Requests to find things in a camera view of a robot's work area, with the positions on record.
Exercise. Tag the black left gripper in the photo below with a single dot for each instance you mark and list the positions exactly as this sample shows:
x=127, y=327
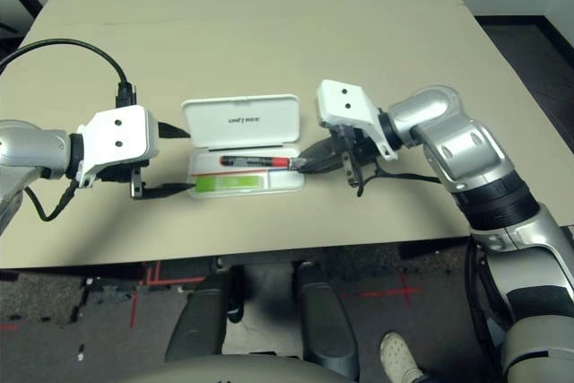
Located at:
x=121, y=172

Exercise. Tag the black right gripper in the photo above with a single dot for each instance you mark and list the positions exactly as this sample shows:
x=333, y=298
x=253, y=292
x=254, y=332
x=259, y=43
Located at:
x=359, y=145

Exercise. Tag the green rectangular eraser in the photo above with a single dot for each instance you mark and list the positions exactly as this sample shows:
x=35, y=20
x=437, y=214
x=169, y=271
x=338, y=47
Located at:
x=228, y=183

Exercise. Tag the red and black marker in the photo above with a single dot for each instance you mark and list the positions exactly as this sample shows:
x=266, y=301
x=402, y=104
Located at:
x=251, y=161

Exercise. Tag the white plastic pencil case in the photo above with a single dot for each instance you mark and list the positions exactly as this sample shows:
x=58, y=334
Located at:
x=242, y=120

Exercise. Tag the dark grey robot right leg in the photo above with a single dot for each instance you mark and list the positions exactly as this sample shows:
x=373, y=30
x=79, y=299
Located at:
x=323, y=320

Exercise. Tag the dark grey robot leg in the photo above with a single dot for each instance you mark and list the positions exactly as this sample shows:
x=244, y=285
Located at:
x=197, y=320
x=323, y=320

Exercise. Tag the dark grey robot left leg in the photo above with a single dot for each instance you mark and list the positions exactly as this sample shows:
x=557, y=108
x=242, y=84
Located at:
x=197, y=320

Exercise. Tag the white perforated clog shoe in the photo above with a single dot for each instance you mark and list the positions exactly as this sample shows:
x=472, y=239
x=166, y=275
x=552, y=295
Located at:
x=398, y=356

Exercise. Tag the grey robot torso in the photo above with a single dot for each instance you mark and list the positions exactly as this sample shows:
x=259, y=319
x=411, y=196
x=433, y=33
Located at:
x=215, y=371

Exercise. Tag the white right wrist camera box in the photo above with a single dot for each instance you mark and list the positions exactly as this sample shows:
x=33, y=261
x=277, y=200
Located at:
x=345, y=100

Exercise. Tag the grey metal floor bracket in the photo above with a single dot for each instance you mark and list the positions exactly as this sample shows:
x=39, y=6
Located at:
x=112, y=293

